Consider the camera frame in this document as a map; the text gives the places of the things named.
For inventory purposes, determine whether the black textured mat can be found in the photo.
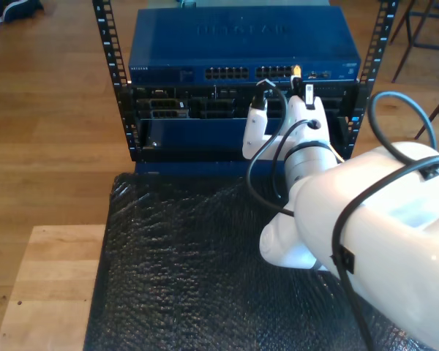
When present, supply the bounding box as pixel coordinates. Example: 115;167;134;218
83;171;425;351

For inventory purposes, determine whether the yellow network cable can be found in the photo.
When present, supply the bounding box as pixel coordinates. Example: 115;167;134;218
291;64;347;164

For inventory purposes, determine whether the blue rack base panel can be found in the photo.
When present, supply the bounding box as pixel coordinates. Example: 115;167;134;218
134;160;290;177

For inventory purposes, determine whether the black perforated rack post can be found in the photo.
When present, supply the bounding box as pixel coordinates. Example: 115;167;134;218
345;0;402;159
91;0;142;162

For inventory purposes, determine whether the dark sneaker white sole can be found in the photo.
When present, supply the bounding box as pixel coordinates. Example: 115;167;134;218
0;0;45;23

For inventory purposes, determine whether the dark metal stool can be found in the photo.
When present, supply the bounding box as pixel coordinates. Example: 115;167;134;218
389;0;439;83

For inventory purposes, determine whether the blue network switch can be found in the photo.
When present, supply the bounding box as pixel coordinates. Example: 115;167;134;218
127;6;362;86

